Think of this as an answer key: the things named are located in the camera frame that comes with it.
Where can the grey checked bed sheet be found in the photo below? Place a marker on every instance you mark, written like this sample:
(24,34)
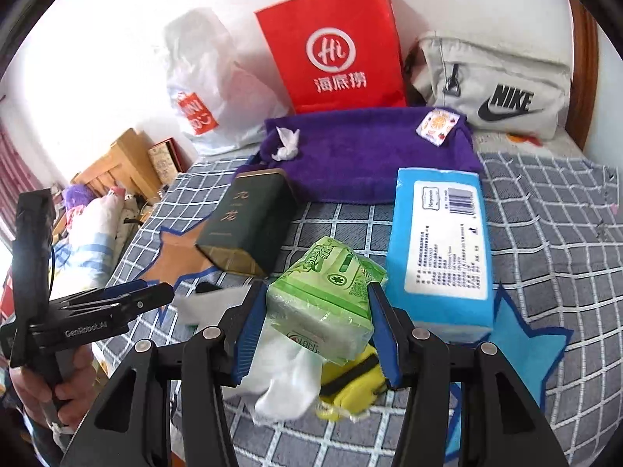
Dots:
(535,233)

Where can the red paper bag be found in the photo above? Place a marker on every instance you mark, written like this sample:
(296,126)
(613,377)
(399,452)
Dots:
(331,24)

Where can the red box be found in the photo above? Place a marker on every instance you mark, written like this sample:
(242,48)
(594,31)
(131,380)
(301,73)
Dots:
(6,296)

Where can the blue tissue pack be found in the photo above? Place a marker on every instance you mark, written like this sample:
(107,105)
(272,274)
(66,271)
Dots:
(438,262)

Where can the wooden headboard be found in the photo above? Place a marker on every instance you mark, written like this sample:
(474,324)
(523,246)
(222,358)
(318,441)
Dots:
(584,82)

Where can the large white tissue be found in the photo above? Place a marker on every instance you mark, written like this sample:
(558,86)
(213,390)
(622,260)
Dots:
(282,374)

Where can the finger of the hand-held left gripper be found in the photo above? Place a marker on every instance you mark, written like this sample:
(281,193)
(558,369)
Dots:
(117,292)
(151,296)

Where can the small white crumpled tissue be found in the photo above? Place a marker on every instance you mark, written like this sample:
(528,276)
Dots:
(287,146)

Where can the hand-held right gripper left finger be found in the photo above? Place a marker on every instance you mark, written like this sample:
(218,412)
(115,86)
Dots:
(250,335)

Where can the white patterned pillow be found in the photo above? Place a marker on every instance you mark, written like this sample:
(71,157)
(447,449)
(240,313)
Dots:
(92,233)

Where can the purple plush toy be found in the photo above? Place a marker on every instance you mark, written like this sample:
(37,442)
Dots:
(78,197)

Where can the grey waist bag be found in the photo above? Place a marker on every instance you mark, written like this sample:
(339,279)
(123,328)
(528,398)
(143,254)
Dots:
(486,78)

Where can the yellow fabric pouch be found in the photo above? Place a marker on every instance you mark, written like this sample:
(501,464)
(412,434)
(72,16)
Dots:
(350,389)

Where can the purple fleece towel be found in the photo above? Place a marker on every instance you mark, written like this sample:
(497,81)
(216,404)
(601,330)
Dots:
(365,155)

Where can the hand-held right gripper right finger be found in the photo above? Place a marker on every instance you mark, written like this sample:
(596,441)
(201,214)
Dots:
(384,333)

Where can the brown patterned box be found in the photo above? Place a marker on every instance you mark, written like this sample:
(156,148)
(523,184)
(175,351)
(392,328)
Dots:
(165,160)

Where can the striped curtain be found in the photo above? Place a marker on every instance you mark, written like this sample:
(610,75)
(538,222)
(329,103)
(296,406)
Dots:
(19,165)

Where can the person's left hand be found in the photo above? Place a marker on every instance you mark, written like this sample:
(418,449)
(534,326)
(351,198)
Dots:
(73,374)

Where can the wooden cabinet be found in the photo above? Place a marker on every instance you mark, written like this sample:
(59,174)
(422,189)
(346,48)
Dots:
(126,160)

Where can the green tissue pack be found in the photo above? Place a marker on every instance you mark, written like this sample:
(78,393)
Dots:
(321,301)

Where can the dark green tin box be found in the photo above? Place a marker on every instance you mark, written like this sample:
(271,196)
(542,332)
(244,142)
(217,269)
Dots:
(243,219)

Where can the white plastic bag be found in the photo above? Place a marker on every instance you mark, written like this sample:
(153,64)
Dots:
(204,68)

